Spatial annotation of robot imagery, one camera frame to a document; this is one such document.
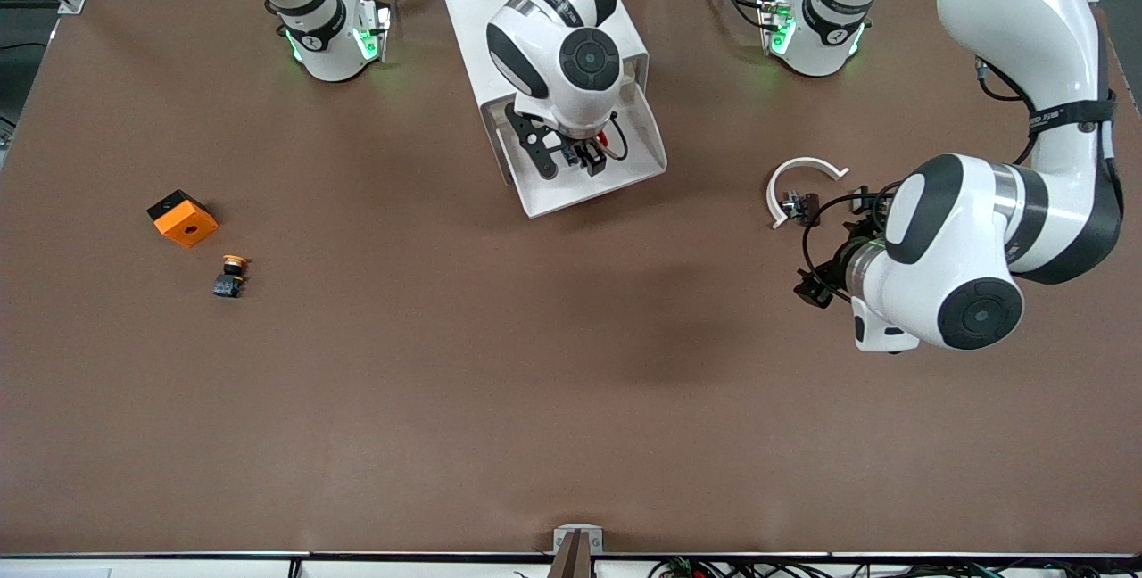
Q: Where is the red push button switch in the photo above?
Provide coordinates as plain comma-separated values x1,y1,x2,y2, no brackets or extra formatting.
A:
559,133,616,168

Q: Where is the white sliding drawer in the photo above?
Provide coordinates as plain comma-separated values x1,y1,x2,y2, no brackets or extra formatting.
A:
480,78,669,220

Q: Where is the white drawer cabinet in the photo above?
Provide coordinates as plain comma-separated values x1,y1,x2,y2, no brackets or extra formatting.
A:
430,0,650,188

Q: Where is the brown table cover mat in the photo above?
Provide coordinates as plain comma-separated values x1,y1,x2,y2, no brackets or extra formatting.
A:
0,0,1142,557

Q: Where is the white curved plastic ring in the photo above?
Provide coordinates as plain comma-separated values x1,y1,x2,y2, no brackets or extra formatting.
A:
766,156,850,230

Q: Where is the black cable bundle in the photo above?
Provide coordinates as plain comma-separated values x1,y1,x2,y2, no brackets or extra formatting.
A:
647,557,1142,578

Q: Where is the grey metal table bracket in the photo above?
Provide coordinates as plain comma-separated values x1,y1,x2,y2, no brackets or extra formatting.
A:
548,524,605,578

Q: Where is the orange push button switch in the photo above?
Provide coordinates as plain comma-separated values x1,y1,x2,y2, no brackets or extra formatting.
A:
211,253,252,301

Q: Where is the orange black button enclosure box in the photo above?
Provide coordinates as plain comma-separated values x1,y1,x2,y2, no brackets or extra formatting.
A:
146,189,220,249

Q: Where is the white table edge rail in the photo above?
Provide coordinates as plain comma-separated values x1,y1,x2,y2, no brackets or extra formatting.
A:
0,550,1142,578

